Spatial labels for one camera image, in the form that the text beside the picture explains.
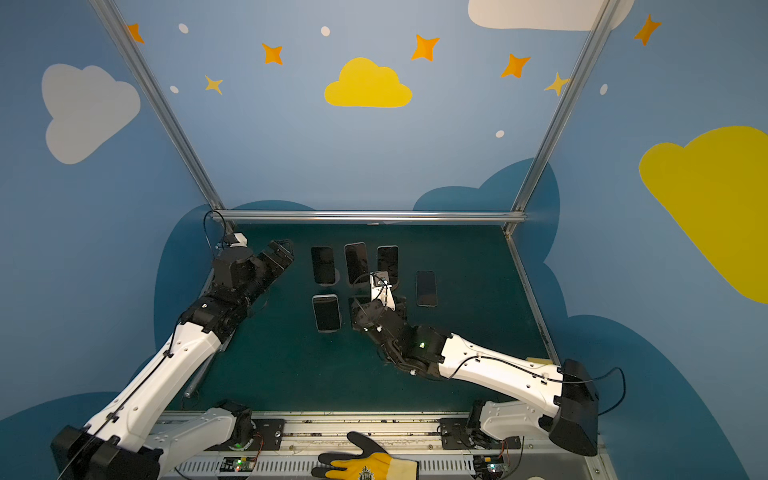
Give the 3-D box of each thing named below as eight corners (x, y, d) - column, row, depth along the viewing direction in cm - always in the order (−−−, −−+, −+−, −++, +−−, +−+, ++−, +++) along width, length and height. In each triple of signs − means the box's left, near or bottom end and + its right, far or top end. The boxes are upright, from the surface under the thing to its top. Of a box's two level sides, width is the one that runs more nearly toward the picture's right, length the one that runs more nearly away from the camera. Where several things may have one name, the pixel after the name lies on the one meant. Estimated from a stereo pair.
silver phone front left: (319, 332, 92) (310, 308, 81) (321, 318, 95) (313, 294, 84) (341, 332, 92) (335, 309, 81) (342, 319, 95) (337, 294, 84)
